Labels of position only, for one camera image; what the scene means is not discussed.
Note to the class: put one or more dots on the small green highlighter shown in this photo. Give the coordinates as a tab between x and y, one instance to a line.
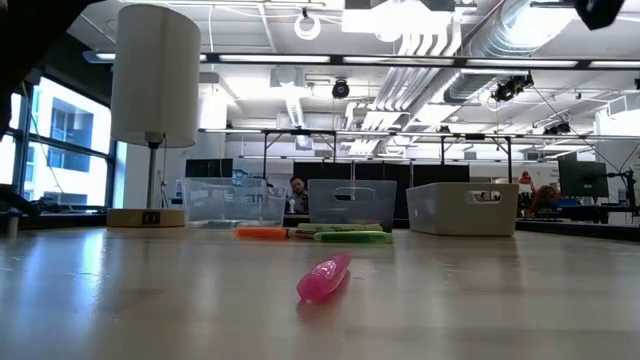
350	237

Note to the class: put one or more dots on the pink highlighter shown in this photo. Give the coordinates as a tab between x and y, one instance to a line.
322	277

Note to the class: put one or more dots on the orange highlighter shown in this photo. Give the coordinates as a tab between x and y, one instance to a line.
260	233

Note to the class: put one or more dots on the clear plastic bin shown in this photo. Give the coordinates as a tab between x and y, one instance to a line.
235	200

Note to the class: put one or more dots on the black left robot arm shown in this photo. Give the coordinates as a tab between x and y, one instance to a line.
25	40

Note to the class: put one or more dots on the black computer monitor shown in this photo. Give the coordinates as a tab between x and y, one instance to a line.
582	177
210	167

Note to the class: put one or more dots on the red desk lamp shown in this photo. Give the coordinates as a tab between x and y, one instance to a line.
525	176

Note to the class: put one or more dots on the person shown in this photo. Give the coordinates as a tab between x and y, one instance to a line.
545	197
298	195

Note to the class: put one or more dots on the black partition panel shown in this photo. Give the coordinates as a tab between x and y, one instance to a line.
430	172

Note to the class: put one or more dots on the white plastic bin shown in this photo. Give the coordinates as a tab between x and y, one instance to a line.
450	215

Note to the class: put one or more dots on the grey translucent plastic bin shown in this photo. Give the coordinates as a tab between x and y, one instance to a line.
325	210

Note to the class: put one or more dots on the white shade lamp wooden base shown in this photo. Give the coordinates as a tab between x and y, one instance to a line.
150	75

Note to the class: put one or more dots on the large window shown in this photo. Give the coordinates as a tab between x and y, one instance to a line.
75	165

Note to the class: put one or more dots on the black hanging camera rig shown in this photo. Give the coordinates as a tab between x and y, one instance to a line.
507	90

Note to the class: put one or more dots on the silver ventilation duct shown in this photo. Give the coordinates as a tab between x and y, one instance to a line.
475	85

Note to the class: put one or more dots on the ceiling light rail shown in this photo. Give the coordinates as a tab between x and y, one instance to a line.
340	60

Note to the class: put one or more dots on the black ceiling camera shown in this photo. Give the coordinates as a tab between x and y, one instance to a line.
341	89

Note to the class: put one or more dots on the black background table frame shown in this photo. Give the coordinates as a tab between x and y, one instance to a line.
300	131

